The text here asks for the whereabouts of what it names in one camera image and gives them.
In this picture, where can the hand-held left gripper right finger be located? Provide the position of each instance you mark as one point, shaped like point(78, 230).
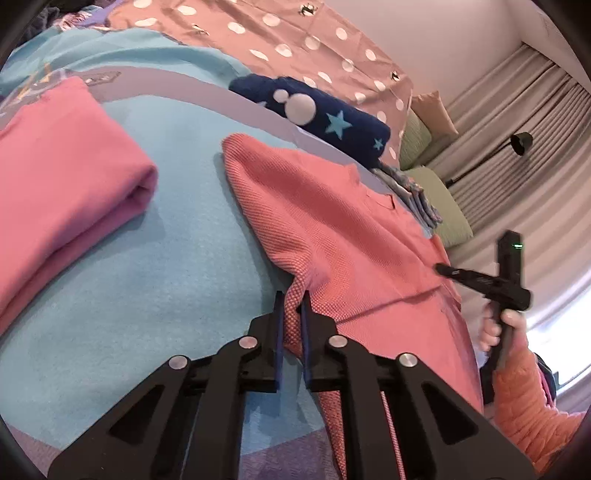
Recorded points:
point(306, 346)

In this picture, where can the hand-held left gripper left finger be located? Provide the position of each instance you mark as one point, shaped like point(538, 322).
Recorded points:
point(278, 344)

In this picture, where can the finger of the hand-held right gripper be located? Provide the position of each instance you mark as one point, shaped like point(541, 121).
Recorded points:
point(455, 272)

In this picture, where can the coral knit shirt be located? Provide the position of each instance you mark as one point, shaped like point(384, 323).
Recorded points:
point(346, 240)

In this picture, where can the person's right forearm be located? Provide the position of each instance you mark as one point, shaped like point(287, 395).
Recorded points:
point(531, 406)

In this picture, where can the person's right hand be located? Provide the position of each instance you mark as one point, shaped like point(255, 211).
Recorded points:
point(491, 330)

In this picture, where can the large green pillow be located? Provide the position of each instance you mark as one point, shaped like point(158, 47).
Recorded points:
point(443, 207)

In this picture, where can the folded floral print garment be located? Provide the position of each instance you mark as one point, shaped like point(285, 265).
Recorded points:
point(413, 198)

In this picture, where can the beige curtain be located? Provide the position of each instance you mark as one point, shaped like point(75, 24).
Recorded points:
point(531, 203)

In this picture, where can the small green pillow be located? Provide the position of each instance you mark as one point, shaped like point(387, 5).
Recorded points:
point(413, 138)

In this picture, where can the black floor lamp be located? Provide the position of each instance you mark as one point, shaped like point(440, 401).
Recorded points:
point(521, 142)

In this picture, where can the blue printed blanket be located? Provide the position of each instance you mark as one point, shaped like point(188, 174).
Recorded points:
point(161, 258)

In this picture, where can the beige pillow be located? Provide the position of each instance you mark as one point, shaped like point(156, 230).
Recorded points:
point(434, 113)

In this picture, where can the navy star print garment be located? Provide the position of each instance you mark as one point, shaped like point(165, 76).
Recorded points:
point(323, 110)

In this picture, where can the folded pink garment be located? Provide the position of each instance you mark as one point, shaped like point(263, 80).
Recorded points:
point(60, 184)

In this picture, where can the pink polka dot duvet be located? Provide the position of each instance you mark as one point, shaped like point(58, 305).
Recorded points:
point(277, 32)

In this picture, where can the lavender cloth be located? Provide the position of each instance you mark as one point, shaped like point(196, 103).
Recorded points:
point(87, 18)

